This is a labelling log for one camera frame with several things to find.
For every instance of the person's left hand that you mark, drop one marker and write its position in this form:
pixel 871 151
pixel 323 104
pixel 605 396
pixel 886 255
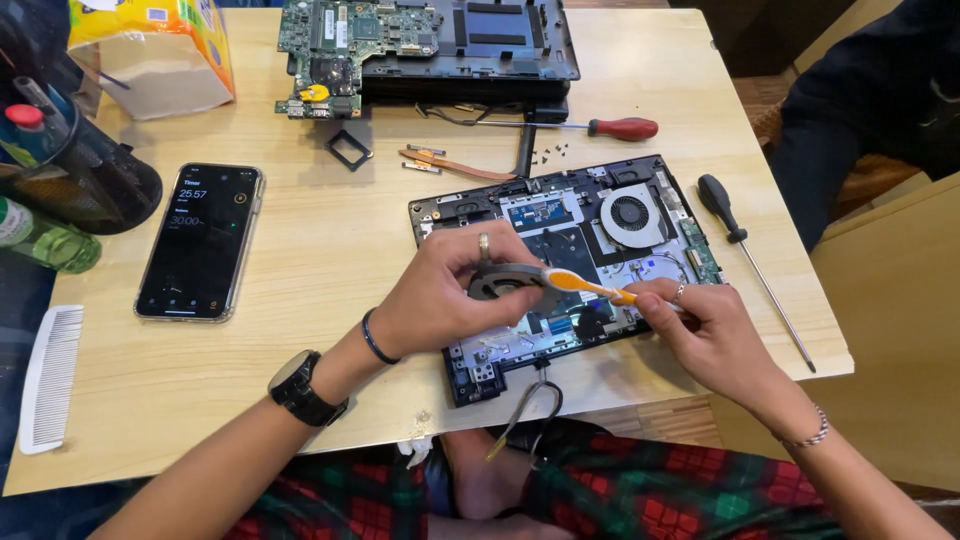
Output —
pixel 431 300

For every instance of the person's right hand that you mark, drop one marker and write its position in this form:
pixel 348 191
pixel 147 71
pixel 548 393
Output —
pixel 712 337

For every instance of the black laptop fan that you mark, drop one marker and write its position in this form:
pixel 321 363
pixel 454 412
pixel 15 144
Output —
pixel 487 286

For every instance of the orange white toothbrush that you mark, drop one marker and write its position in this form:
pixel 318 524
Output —
pixel 577 283

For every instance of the blue wrist band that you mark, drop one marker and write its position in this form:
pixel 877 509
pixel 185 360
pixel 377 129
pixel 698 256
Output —
pixel 373 341

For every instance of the copper heat pipe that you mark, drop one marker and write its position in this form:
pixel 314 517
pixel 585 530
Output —
pixel 457 166

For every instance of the mounted grey laptop fan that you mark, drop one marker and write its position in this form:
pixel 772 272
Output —
pixel 632 215

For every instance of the white tissue scrap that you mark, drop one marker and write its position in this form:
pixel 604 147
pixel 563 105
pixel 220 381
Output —
pixel 416 450

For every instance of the black wristwatch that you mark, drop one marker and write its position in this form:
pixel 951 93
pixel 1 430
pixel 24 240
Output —
pixel 300 390

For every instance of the red green plaid trousers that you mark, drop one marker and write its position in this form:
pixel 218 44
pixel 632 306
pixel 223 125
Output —
pixel 660 495

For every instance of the open black laptop base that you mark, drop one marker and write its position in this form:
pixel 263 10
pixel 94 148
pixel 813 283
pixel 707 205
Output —
pixel 570 202

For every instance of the beige wooden cabinet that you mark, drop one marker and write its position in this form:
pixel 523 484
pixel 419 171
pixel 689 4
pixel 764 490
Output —
pixel 885 315

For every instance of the scattered small black screws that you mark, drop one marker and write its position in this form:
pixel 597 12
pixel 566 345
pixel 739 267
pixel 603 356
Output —
pixel 545 156

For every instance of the person's bare foot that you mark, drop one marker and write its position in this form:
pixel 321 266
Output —
pixel 484 480

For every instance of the wicker chair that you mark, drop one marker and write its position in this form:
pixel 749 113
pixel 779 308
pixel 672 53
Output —
pixel 874 176

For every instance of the black smartphone in clear case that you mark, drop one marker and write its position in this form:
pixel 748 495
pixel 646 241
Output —
pixel 199 244

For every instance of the black laptop chassis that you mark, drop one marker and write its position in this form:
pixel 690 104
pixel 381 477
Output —
pixel 502 45

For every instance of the green laptop motherboard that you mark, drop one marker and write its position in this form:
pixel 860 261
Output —
pixel 352 37

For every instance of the black mesh pen holder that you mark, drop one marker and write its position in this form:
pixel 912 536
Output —
pixel 90 187

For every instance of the yellow orange tissue pack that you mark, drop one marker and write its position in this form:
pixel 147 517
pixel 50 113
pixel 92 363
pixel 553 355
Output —
pixel 161 60

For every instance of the green plastic bottle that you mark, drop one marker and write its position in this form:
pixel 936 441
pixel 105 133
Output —
pixel 52 244

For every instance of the white plastic comb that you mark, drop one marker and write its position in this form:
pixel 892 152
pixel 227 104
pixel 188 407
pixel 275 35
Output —
pixel 49 382

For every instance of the grey pen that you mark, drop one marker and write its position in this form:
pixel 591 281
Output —
pixel 37 97

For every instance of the black square bracket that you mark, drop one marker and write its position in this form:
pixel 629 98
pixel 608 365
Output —
pixel 332 144

